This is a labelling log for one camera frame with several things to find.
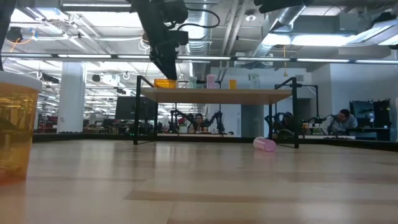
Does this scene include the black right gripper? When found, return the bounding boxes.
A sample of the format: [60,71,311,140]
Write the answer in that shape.
[253,0,315,14]

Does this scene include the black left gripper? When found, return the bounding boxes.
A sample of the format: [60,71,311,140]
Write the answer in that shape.
[130,0,190,80]

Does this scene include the wide orange pill bottle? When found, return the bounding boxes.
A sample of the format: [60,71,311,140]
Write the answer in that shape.
[0,70,43,183]
[153,78,178,90]

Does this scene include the clear pill bottle coloured pills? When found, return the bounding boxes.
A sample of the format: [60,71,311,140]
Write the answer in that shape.
[249,73,261,90]

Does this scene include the wooden shelf black metal legs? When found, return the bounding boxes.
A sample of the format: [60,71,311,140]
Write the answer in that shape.
[133,75,300,149]

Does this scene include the black ceiling-mounted device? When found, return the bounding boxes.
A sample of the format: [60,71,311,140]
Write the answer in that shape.
[5,26,24,44]
[142,29,153,46]

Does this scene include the rectangular ceiling light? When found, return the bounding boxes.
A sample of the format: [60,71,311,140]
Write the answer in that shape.
[262,32,364,47]

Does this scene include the person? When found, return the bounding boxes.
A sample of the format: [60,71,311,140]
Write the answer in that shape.
[330,108,358,135]
[188,113,208,134]

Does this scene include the large black monitor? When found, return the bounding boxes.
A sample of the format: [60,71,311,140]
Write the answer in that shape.
[114,95,158,121]

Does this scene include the black background robot arms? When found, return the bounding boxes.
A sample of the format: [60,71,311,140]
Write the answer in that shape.
[303,114,336,129]
[169,109,225,134]

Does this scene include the yellow hanging tag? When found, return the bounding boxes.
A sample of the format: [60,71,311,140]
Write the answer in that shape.
[282,45,289,77]

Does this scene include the overhead beam with light strips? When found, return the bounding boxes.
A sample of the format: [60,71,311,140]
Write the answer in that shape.
[0,52,398,65]

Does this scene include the white building column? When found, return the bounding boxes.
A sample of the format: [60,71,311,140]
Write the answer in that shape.
[57,61,87,134]

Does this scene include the light wooden desk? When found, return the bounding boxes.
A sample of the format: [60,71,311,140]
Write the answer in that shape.
[295,126,358,140]

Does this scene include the black equipment rack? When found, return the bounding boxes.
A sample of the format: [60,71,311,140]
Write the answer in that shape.
[350,98,393,141]

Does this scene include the silver corrugated ventilation duct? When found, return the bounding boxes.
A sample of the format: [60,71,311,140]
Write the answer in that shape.
[178,0,215,82]

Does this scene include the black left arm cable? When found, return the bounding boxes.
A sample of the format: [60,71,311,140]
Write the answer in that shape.
[176,7,221,32]

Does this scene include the black aluminium table frame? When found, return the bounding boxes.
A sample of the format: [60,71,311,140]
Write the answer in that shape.
[32,133,398,152]

